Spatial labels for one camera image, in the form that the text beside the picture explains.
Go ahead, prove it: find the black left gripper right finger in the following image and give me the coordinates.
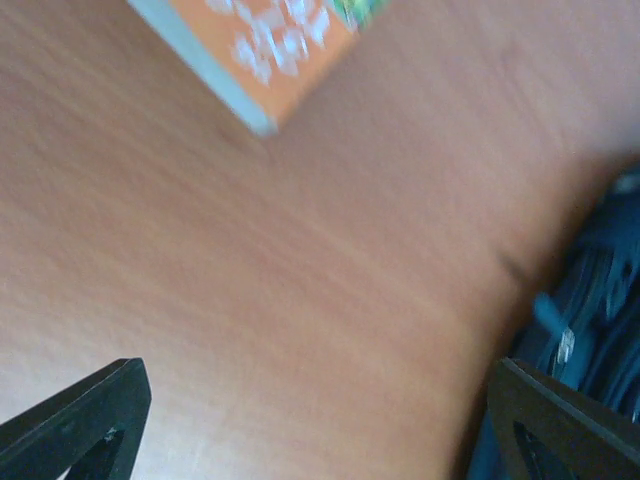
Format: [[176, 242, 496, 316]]
[[487, 358, 639, 479]]

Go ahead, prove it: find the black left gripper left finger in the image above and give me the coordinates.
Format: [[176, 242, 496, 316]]
[[1, 358, 151, 479]]

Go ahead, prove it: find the navy blue backpack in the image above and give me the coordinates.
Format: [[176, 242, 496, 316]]
[[468, 168, 639, 479]]

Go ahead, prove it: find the orange treehouse paperback book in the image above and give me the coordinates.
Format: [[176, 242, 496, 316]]
[[130, 0, 386, 136]]

